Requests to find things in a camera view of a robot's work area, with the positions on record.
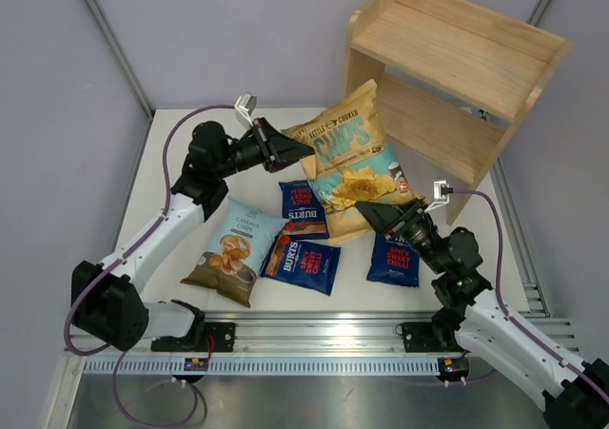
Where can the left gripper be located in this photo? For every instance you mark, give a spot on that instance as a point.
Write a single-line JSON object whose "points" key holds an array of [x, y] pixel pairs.
{"points": [[275, 149]]}

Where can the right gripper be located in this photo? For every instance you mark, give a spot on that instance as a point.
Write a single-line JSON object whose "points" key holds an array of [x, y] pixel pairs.
{"points": [[383, 215]]}

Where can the blue Burts bag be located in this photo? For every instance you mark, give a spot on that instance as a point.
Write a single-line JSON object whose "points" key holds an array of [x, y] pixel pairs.
{"points": [[305, 264], [394, 263], [304, 213]]}

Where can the tan kettle chips bag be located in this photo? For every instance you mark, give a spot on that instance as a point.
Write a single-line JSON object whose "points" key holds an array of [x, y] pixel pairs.
{"points": [[352, 162]]}

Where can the light blue cassava chips bag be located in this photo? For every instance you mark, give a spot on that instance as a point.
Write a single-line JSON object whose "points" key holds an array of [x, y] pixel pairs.
{"points": [[234, 257]]}

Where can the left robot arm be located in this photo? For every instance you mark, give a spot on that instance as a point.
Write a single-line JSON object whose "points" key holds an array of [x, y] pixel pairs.
{"points": [[106, 297]]}

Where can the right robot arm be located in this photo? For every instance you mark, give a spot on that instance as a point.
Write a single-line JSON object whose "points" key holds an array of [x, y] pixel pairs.
{"points": [[570, 392]]}

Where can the wooden two-tier shelf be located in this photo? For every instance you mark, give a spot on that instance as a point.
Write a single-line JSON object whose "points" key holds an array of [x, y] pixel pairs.
{"points": [[455, 80]]}

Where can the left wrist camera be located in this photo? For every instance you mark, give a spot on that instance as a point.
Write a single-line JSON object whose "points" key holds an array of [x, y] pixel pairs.
{"points": [[244, 108]]}

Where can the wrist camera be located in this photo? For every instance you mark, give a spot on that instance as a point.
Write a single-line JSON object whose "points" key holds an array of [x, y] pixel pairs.
{"points": [[244, 108], [441, 195]]}

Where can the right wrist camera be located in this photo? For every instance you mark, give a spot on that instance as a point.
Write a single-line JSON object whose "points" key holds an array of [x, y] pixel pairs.
{"points": [[441, 195]]}

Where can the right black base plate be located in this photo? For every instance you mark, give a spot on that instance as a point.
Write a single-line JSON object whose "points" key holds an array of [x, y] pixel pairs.
{"points": [[429, 337]]}

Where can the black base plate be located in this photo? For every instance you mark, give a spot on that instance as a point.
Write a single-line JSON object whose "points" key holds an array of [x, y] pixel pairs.
{"points": [[212, 336], [429, 337]]}

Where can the aluminium mounting rail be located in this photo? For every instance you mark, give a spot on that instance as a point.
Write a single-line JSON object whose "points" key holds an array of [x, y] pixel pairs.
{"points": [[320, 333]]}

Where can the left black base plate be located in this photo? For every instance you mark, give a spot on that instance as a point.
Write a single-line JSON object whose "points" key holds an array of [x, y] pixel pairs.
{"points": [[212, 336]]}

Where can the white slotted cable duct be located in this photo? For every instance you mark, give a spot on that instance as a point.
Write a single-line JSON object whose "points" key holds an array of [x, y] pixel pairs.
{"points": [[265, 366]]}

